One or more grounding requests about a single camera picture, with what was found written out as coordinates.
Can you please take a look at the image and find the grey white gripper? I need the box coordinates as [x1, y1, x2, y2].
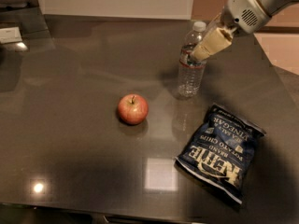
[191, 0, 271, 62]

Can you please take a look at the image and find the clear plastic water bottle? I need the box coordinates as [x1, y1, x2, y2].
[178, 21, 206, 97]

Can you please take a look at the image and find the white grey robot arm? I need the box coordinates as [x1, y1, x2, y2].
[190, 0, 299, 62]

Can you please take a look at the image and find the blue Kettle chip bag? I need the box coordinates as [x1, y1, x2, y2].
[177, 104, 265, 204]

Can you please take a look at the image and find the red apple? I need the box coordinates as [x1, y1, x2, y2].
[117, 94, 149, 125]

